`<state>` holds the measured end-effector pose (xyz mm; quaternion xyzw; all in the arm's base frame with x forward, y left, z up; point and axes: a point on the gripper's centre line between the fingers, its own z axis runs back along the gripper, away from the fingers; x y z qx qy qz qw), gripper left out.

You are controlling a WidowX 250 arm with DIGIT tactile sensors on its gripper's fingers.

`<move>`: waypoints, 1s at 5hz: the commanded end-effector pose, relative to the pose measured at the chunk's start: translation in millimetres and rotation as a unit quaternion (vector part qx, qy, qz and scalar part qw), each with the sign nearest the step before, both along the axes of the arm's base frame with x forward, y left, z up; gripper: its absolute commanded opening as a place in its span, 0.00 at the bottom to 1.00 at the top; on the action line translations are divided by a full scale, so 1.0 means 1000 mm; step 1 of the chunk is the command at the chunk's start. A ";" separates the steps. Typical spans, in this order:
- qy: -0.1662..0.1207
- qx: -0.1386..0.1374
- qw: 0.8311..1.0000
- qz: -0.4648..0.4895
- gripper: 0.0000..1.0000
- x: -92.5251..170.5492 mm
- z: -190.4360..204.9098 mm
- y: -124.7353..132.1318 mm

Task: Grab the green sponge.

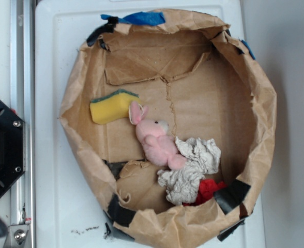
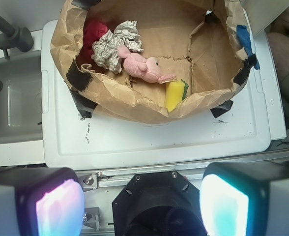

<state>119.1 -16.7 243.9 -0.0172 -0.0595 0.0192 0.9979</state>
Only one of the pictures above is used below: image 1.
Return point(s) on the yellow green sponge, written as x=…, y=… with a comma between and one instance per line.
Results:
x=112, y=107

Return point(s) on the pink plush bunny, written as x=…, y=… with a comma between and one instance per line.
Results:
x=159, y=147

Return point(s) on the crumpled white paper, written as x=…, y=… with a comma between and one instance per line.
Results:
x=203, y=158

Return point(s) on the brown paper bag bin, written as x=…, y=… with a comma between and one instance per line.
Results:
x=110, y=156

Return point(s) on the crumpled red paper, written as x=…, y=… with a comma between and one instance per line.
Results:
x=206, y=191

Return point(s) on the white plastic tray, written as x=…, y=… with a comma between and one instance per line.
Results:
x=67, y=212

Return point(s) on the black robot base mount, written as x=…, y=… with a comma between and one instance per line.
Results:
x=11, y=148

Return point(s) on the aluminium frame rail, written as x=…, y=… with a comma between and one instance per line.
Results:
x=22, y=99

